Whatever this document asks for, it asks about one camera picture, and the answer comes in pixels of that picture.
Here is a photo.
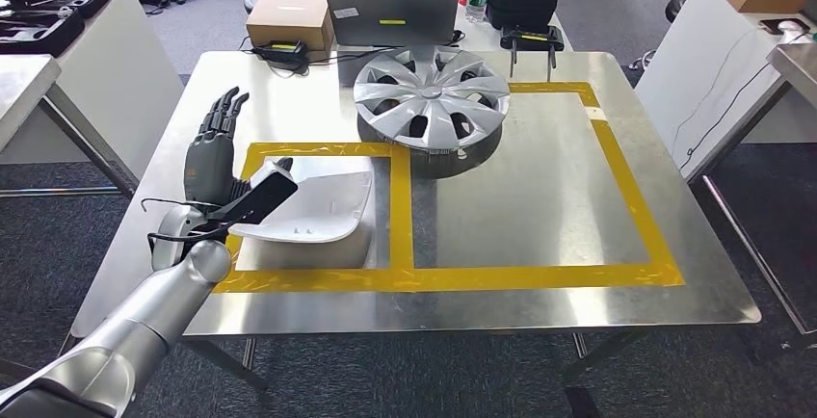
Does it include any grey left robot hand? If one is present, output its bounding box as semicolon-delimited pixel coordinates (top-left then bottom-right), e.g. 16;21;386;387
183;86;295;210

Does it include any white plastic car part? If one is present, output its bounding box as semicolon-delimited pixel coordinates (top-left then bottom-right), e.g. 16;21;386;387
228;169;375;246

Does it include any steel workbench table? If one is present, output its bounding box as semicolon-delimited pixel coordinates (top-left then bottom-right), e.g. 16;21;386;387
701;41;817;340
69;49;764;397
0;54;139;199

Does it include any white desk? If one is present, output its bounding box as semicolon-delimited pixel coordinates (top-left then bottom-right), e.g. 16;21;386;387
242;0;576;53
0;0;185;167
635;0;817;183

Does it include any silver wheel cover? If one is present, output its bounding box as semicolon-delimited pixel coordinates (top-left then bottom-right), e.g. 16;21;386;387
353;44;512;151

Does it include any grey laptop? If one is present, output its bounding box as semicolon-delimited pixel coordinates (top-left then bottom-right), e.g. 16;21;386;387
322;0;462;49

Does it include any black two-legged device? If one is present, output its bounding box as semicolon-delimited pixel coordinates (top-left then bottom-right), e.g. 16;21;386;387
499;24;567;81

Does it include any black stool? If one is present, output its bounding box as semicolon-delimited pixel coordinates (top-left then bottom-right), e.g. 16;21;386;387
628;0;692;72

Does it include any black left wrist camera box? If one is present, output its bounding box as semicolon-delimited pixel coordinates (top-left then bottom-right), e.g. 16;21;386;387
210;163;300;228

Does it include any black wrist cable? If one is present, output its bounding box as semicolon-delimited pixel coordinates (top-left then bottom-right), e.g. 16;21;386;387
140;196;231;257

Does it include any black bracket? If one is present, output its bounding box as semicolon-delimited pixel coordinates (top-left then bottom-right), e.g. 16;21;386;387
565;386;601;418

